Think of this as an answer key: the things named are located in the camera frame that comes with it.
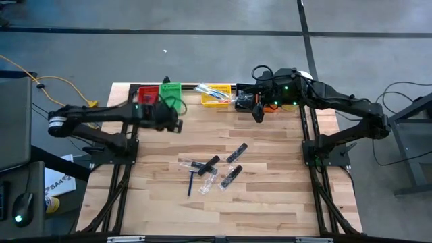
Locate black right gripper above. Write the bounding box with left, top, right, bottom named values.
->
left=241, top=84, right=275, bottom=124

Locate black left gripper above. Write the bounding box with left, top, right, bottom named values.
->
left=144, top=101, right=184, bottom=134

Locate plastic black comb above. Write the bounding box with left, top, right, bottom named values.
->
left=237, top=92, right=254, bottom=109
left=178, top=157, right=219, bottom=173
left=219, top=163, right=244, bottom=189
left=225, top=142, right=248, bottom=164

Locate blue white toothbrush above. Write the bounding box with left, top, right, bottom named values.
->
left=211, top=89, right=236, bottom=102
left=202, top=86, right=227, bottom=99

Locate bare black comb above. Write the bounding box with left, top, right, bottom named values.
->
left=196, top=155, right=221, bottom=177

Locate black plastic basket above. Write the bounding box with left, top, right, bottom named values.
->
left=234, top=82, right=259, bottom=113

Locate orange plastic basket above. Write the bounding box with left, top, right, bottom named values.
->
left=255, top=92, right=280, bottom=113

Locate green plastic basket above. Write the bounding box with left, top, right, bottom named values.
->
left=158, top=82, right=184, bottom=112

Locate yellow plastic basket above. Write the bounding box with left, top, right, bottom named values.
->
left=200, top=84, right=233, bottom=108

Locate red plastic basket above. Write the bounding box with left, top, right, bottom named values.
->
left=136, top=85, right=161, bottom=105

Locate Lysol wipes canister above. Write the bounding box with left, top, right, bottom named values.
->
left=281, top=70, right=315, bottom=112

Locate white printed paper sheet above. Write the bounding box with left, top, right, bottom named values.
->
left=43, top=153, right=78, bottom=197

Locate yellow wipes canister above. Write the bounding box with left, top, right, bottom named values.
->
left=45, top=195, right=61, bottom=214

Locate black metal stand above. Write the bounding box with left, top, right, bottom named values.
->
left=372, top=91, right=432, bottom=196

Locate black side desk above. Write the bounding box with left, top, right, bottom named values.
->
left=0, top=160, right=46, bottom=239

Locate grey laptop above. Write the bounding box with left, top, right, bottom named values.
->
left=0, top=76, right=34, bottom=172

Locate black computer mouse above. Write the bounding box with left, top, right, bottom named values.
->
left=11, top=191, right=35, bottom=228

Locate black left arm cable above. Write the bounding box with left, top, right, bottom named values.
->
left=157, top=94, right=188, bottom=117

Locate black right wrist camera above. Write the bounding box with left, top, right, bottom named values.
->
left=256, top=70, right=276, bottom=89

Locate black aluminium table frame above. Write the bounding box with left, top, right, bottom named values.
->
left=76, top=82, right=364, bottom=237

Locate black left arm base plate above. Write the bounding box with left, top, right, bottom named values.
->
left=88, top=140, right=140, bottom=167

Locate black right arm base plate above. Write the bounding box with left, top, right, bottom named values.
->
left=301, top=139, right=352, bottom=169

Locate yellow extension cable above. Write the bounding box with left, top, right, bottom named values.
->
left=0, top=54, right=99, bottom=109

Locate silver edge bracket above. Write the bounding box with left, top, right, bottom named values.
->
left=106, top=236, right=146, bottom=243
left=294, top=236, right=334, bottom=243

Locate black floor cable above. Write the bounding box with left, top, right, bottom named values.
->
left=370, top=80, right=432, bottom=167

